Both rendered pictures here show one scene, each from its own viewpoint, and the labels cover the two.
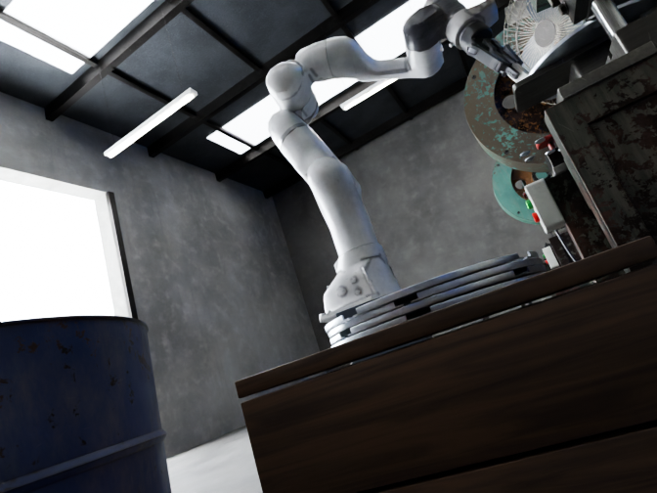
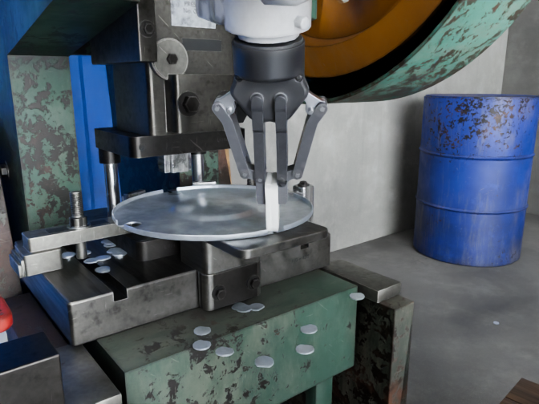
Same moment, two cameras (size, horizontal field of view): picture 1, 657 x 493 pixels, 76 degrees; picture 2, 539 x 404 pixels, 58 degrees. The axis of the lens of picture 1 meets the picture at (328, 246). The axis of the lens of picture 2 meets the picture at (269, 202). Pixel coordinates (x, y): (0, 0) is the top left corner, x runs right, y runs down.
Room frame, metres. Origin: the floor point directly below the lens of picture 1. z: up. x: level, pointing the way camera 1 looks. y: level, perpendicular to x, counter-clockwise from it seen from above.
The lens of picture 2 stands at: (1.41, -0.27, 0.97)
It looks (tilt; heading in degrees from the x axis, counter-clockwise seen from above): 14 degrees down; 209
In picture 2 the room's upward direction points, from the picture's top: straight up
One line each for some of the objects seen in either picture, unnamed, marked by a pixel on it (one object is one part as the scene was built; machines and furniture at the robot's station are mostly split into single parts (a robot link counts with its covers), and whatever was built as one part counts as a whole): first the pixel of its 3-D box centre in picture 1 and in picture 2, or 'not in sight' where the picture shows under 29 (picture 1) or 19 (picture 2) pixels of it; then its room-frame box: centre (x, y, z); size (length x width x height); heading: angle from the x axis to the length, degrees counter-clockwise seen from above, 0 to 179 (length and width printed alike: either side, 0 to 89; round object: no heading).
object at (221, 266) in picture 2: (583, 91); (233, 258); (0.85, -0.64, 0.72); 0.25 x 0.14 x 0.14; 67
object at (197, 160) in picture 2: not in sight; (197, 169); (0.68, -0.82, 0.81); 0.02 x 0.02 x 0.14
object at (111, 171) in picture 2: not in sight; (111, 179); (0.83, -0.89, 0.81); 0.02 x 0.02 x 0.14
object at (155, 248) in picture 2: not in sight; (174, 228); (0.78, -0.80, 0.72); 0.20 x 0.16 x 0.03; 157
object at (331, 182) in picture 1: (340, 205); not in sight; (1.04, -0.06, 0.71); 0.18 x 0.11 x 0.25; 167
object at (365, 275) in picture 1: (353, 282); not in sight; (1.08, -0.03, 0.52); 0.22 x 0.19 x 0.14; 77
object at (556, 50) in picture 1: (591, 55); (214, 208); (0.83, -0.68, 0.78); 0.29 x 0.29 x 0.01
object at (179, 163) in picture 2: not in sight; (176, 159); (0.79, -0.79, 0.84); 0.05 x 0.03 x 0.04; 157
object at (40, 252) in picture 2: not in sight; (72, 226); (0.94, -0.86, 0.76); 0.17 x 0.06 x 0.10; 157
